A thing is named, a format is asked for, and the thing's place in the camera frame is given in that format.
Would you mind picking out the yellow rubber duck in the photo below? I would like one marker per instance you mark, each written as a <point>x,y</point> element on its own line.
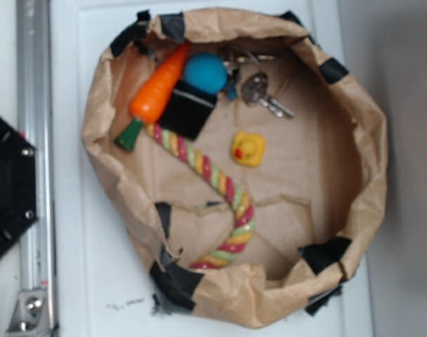
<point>248,148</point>

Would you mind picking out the black box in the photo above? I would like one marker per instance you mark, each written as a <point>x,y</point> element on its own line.
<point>187,111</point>

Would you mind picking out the silver key bunch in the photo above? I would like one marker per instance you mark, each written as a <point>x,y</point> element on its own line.
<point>254,89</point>

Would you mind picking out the orange toy carrot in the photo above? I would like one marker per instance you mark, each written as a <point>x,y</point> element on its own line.
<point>148,105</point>

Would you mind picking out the blue ball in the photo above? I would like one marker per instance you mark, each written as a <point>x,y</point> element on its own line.
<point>206,72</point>

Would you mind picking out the brown paper bag bin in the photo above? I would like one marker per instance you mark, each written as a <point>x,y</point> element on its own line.
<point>247,245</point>

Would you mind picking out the white tray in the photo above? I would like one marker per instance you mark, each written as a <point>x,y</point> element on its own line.
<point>103,288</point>

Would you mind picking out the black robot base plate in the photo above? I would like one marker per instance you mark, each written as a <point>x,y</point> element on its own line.
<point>18,196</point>

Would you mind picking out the aluminium frame rail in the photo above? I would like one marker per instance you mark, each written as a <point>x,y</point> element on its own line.
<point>36,310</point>

